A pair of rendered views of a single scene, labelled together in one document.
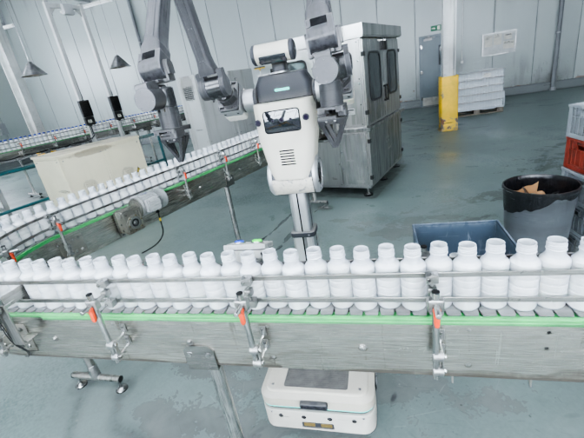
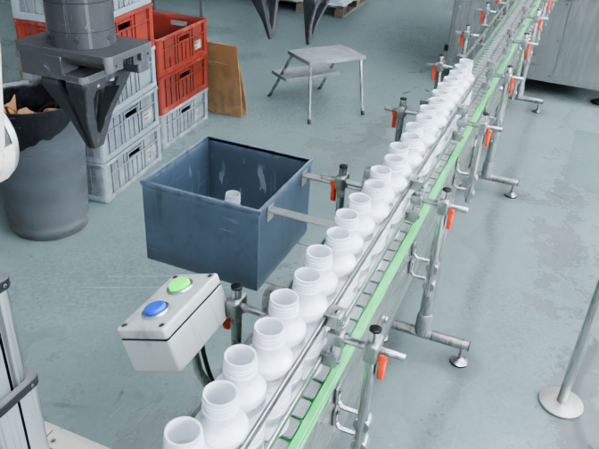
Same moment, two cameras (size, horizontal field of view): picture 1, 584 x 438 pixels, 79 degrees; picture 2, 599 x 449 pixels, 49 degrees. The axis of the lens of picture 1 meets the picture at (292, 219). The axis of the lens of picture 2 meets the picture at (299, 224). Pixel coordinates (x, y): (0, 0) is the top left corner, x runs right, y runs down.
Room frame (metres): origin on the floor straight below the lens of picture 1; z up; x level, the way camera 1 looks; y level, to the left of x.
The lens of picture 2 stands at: (0.79, 0.84, 1.66)
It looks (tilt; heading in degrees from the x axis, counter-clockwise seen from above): 31 degrees down; 275
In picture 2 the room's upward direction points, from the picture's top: 3 degrees clockwise
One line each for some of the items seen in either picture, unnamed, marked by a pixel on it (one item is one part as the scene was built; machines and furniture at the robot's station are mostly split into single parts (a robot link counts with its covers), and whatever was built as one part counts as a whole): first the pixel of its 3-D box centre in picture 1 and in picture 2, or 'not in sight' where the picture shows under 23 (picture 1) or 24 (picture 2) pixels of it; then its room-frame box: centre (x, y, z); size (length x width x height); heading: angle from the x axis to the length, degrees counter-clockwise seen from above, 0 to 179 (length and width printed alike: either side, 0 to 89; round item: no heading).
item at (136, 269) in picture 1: (141, 282); not in sight; (0.94, 0.47, 1.08); 0.06 x 0.06 x 0.17
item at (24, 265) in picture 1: (35, 282); not in sight; (1.06, 0.87, 1.08); 0.06 x 0.06 x 0.17
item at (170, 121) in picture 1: (170, 121); (80, 20); (1.04, 0.29, 1.51); 0.10 x 0.07 x 0.07; 164
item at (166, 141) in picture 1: (179, 145); (80, 96); (1.05, 0.29, 1.44); 0.07 x 0.07 x 0.09; 74
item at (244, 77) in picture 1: (240, 117); not in sight; (7.87, 0.73, 0.96); 0.82 x 0.50 x 1.91; 146
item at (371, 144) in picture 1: (343, 112); not in sight; (5.21, -0.98, 1.00); 1.60 x 1.30 x 2.00; 146
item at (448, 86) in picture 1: (447, 102); not in sight; (7.66, -3.69, 0.55); 0.40 x 0.40 x 1.10; 74
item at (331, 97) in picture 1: (331, 97); not in sight; (0.92, -0.15, 1.51); 0.10 x 0.07 x 0.07; 164
